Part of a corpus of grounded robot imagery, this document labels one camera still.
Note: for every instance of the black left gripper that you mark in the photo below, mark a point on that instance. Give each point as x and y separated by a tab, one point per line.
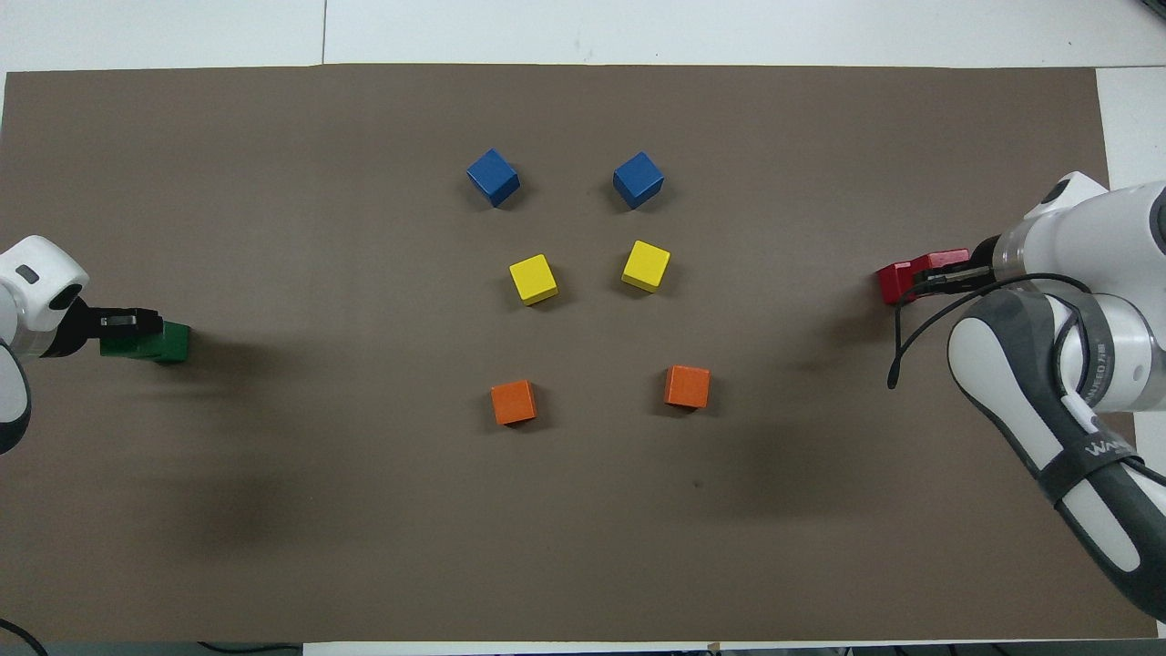
80	330

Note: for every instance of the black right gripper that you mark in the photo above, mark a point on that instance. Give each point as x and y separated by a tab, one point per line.
987	253

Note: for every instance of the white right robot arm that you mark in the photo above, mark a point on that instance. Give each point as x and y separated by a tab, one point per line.
1084	401

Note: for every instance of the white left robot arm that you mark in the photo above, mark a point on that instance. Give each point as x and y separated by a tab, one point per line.
36	292

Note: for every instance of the orange wooden cube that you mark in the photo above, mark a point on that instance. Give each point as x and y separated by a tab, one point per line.
688	386
513	402

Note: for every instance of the yellow wooden cube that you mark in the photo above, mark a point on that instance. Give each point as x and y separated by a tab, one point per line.
646	265
533	278

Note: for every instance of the blue wooden cube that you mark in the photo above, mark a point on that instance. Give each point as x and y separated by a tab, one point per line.
493	177
638	179

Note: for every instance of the brown paper mat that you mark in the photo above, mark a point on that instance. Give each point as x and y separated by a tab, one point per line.
583	528

